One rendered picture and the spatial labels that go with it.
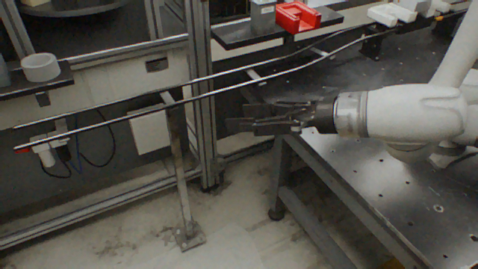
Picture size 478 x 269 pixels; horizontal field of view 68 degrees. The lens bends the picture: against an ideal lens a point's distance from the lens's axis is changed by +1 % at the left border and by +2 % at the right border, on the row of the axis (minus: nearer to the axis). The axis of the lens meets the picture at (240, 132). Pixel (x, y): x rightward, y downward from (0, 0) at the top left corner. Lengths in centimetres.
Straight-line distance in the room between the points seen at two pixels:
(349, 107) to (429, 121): 13
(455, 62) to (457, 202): 48
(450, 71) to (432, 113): 21
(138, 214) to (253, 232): 59
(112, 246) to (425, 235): 133
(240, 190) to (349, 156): 88
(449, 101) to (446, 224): 52
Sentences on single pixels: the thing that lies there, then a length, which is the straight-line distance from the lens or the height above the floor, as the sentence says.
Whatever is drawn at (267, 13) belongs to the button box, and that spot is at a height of 99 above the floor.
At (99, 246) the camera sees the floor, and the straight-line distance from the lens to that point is 186.
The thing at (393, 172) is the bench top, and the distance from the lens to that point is 119.
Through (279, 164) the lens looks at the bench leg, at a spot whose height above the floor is 39.
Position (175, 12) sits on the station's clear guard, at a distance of 136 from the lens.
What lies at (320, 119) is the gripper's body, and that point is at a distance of 69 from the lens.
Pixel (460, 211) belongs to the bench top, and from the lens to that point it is 117.
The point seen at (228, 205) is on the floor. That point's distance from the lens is 188.
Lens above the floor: 147
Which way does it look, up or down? 40 degrees down
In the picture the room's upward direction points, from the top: straight up
